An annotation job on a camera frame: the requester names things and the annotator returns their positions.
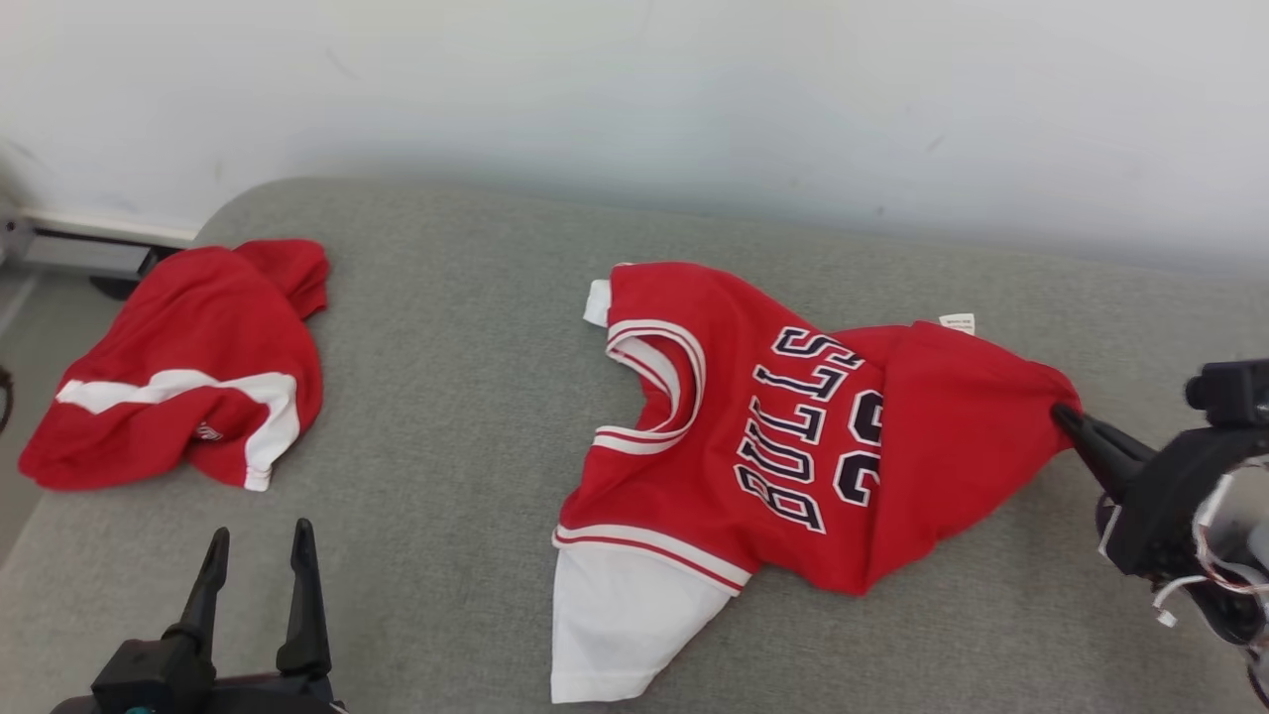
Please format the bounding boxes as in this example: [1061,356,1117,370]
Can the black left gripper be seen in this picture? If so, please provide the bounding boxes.
[164,519,348,714]

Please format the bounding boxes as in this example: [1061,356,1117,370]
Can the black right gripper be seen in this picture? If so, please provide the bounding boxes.
[1053,405,1269,576]

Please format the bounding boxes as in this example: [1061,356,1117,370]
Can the red shorts with white stripe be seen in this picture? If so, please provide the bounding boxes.
[18,238,330,493]

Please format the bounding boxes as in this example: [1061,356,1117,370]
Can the red Bulls basketball jersey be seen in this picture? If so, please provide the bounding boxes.
[550,261,1084,705]

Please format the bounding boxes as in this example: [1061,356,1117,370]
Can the grey metal floor bar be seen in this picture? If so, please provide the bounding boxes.
[0,213,152,281]

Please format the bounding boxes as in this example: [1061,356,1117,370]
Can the white skirting board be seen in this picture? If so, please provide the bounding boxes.
[20,206,199,249]

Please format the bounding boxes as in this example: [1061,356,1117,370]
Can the white red right arm wires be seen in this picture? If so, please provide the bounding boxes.
[1096,461,1269,695]

